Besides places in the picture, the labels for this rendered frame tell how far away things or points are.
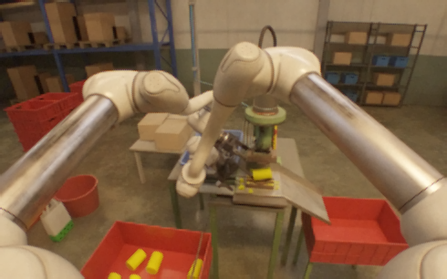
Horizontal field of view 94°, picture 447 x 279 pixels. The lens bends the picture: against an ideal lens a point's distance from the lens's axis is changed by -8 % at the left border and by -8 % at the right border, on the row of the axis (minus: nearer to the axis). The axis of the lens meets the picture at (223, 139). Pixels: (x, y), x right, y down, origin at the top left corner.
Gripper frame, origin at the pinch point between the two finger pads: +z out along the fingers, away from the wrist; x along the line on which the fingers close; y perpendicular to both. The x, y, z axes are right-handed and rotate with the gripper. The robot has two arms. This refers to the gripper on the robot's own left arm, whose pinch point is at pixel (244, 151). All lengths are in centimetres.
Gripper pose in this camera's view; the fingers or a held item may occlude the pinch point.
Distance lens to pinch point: 131.5
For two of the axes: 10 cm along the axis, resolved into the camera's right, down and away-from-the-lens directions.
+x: 1.5, -4.6, 8.8
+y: 5.4, -7.1, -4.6
